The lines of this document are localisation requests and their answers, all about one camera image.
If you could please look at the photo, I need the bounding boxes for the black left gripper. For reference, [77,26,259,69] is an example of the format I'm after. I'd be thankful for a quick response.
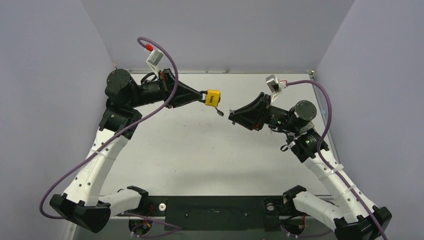
[128,68,203,109]

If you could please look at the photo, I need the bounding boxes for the yellow Opel padlock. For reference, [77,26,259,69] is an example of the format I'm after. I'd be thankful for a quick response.
[199,89,221,108]

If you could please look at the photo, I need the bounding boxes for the silver key bunch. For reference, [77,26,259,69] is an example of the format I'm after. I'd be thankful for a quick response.
[215,107,225,117]

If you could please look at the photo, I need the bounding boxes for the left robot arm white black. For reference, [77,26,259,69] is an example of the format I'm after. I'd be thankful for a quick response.
[49,69,209,233]

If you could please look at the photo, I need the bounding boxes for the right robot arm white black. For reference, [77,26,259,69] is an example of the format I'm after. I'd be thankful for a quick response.
[228,93,392,240]

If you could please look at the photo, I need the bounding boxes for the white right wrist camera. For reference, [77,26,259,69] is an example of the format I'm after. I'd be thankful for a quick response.
[265,74,288,105]

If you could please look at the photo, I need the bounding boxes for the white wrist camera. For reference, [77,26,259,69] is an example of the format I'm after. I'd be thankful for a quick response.
[145,44,164,76]
[265,74,288,105]

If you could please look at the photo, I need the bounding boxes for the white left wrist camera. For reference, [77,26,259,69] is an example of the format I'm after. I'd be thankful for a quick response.
[145,44,164,76]

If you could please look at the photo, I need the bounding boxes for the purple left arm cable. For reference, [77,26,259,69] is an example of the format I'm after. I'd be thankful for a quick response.
[39,37,180,220]

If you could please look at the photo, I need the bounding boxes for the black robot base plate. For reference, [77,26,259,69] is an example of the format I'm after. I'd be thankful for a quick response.
[131,195,304,232]

